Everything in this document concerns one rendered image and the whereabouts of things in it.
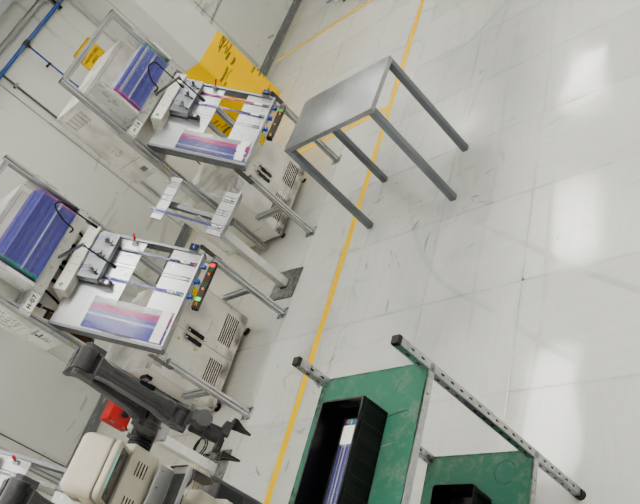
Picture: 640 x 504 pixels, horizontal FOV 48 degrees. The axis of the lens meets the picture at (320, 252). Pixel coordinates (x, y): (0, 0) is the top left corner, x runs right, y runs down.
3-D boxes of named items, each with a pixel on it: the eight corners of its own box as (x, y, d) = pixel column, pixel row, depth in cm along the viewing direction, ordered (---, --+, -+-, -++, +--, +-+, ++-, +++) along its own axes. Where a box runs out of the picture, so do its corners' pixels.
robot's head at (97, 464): (68, 502, 240) (54, 487, 228) (96, 444, 252) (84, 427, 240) (107, 513, 238) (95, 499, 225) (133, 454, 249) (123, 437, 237)
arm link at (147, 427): (64, 343, 228) (49, 370, 222) (91, 340, 220) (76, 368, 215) (156, 410, 255) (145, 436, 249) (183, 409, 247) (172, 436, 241)
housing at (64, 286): (107, 240, 454) (101, 226, 442) (72, 303, 426) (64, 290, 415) (95, 238, 455) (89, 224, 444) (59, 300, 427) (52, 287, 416)
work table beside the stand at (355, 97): (456, 199, 417) (370, 108, 379) (367, 229, 465) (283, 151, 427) (468, 145, 442) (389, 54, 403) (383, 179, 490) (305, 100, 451)
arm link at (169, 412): (83, 343, 225) (66, 373, 219) (92, 340, 221) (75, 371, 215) (184, 407, 246) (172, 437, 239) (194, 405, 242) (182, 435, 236)
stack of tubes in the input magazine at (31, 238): (77, 212, 434) (40, 185, 421) (36, 279, 405) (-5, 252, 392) (68, 218, 442) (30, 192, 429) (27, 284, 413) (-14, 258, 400)
